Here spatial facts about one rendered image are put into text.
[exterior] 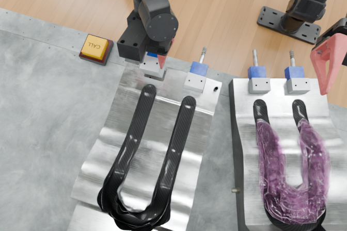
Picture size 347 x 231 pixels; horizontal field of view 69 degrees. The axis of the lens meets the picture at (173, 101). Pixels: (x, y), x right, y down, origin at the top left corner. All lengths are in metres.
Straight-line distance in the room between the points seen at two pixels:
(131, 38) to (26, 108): 0.46
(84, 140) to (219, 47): 0.49
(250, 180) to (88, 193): 0.38
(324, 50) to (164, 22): 0.25
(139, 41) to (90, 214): 0.43
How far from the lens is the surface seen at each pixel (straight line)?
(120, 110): 0.66
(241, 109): 0.71
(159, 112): 0.65
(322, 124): 0.79
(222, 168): 0.74
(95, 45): 0.80
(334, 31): 0.43
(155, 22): 0.43
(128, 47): 0.47
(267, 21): 0.91
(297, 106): 0.78
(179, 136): 0.65
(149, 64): 0.62
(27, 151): 0.82
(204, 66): 0.67
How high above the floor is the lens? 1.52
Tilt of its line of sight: 75 degrees down
